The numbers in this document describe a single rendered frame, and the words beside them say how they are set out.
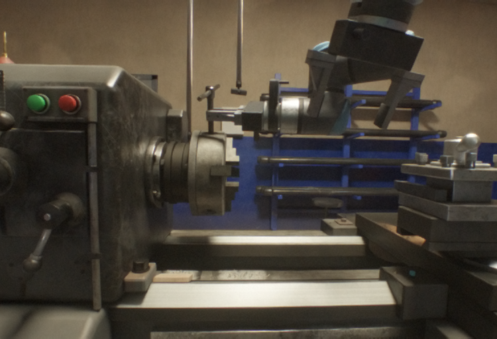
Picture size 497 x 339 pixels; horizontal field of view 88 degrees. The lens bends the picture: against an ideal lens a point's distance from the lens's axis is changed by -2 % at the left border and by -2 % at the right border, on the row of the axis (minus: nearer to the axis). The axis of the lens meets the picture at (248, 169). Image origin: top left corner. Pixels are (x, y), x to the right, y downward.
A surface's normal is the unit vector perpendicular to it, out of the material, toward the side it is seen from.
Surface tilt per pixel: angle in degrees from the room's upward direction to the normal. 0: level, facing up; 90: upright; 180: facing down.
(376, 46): 113
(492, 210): 90
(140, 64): 90
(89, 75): 45
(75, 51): 90
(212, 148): 54
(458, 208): 90
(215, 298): 36
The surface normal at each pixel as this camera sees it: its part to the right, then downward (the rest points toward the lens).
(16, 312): 0.02, -1.00
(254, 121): -0.15, 0.43
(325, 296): 0.04, -0.76
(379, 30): 0.08, 0.47
